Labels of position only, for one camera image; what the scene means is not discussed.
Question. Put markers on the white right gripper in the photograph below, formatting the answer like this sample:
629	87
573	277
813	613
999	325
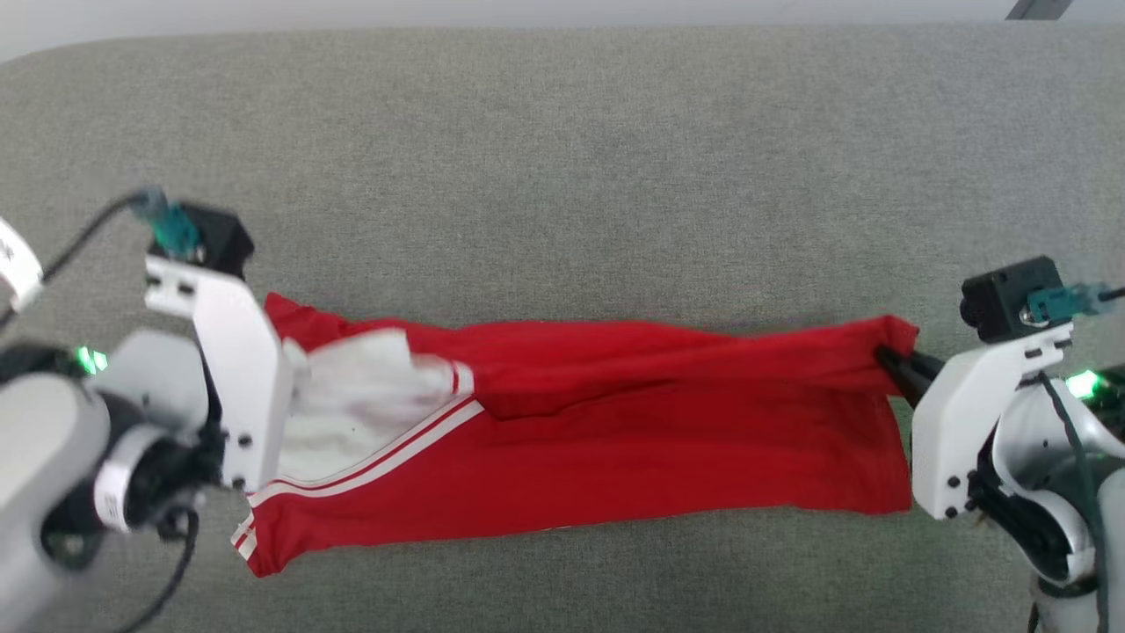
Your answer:
954	431

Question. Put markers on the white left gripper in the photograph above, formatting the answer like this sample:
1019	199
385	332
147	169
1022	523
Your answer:
246	378

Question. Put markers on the red and white basketball jersey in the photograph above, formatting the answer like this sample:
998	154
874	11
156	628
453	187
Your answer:
659	440

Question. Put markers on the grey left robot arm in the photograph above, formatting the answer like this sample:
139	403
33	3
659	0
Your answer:
35	440

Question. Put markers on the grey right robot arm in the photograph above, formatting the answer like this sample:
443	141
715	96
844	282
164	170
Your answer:
1024	448

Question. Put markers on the grey fabric sofa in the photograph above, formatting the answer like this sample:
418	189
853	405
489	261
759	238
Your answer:
562	176

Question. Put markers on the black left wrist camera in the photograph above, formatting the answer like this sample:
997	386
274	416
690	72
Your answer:
220	239

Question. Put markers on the grey metal post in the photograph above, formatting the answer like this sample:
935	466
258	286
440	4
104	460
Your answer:
1037	9

